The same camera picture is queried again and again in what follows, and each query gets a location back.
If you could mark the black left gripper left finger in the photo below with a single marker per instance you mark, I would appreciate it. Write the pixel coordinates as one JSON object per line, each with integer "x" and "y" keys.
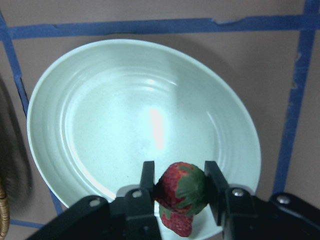
{"x": 148, "y": 177}

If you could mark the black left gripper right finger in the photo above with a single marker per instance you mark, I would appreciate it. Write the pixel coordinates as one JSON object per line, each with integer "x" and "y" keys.
{"x": 215, "y": 188}

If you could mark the strawberry pair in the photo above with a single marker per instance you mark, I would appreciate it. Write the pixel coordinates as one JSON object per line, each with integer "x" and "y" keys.
{"x": 181, "y": 224}
{"x": 181, "y": 189}

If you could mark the light green plate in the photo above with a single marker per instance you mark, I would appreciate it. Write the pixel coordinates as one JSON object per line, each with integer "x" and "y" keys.
{"x": 103, "y": 109}

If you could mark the wicker basket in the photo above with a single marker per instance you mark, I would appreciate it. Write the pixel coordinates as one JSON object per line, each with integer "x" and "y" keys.
{"x": 4, "y": 213}

